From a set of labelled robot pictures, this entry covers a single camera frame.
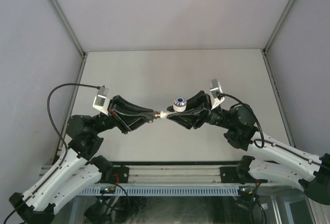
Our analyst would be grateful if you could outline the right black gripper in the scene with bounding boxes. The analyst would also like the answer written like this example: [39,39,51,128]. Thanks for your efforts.
[166,92,233,131]

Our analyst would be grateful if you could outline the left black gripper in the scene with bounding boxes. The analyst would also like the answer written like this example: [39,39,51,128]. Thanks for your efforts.
[92,95,155,135]

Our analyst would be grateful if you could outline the white plastic water faucet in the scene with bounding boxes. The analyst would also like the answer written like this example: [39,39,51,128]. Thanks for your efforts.
[157,97,187,119]

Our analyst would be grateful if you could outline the silver threaded pipe fitting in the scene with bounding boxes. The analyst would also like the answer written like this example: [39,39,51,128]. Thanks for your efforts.
[153,112,161,119]

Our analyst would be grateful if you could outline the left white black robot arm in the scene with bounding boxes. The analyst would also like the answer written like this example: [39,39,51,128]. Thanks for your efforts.
[9,94,155,223]

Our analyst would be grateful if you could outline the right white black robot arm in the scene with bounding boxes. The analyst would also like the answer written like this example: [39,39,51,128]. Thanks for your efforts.
[167,91,329,205]

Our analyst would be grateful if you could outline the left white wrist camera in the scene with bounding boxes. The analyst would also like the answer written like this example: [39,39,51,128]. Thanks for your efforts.
[93,86,110,115]

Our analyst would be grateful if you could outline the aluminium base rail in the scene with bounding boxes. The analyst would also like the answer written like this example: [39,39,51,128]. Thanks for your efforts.
[41,160,330,185]

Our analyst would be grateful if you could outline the left black camera cable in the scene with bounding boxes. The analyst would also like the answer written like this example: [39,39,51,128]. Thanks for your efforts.
[46,83,100,155]

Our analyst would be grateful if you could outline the grey slotted cable duct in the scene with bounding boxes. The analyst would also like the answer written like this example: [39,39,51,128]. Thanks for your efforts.
[77,185,254,197]

